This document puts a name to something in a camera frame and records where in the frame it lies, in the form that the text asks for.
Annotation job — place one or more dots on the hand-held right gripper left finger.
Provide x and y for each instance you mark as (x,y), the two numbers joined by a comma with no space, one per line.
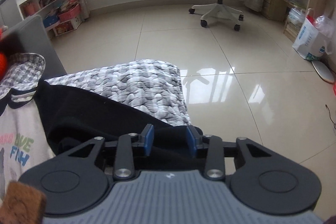
(149,138)

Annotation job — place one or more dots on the clear plastic bag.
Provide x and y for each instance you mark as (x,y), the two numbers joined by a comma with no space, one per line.
(325,26)

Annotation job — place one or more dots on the beige black-sleeved cat sweatshirt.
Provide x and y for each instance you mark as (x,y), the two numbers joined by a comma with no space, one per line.
(92,113)

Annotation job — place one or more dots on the printed storage box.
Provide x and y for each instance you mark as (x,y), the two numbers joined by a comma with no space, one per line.
(67,27)

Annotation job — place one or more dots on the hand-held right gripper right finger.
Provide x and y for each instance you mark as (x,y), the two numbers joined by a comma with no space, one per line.
(191,141)

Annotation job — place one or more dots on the brown fuzzy sleeve cuff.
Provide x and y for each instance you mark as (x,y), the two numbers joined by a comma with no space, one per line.
(21,203)

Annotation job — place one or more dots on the white paper bag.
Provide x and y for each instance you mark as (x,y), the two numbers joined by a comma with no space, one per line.
(307,43)

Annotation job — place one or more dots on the red basket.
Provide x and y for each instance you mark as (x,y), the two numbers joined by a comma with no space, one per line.
(334,88)

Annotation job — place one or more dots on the white oval board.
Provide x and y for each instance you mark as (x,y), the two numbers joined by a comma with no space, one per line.
(323,70)

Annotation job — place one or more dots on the grey checked quilt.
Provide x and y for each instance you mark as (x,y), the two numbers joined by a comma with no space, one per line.
(147,82)

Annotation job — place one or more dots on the orange plush cushion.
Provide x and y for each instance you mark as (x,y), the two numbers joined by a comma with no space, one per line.
(2,64)

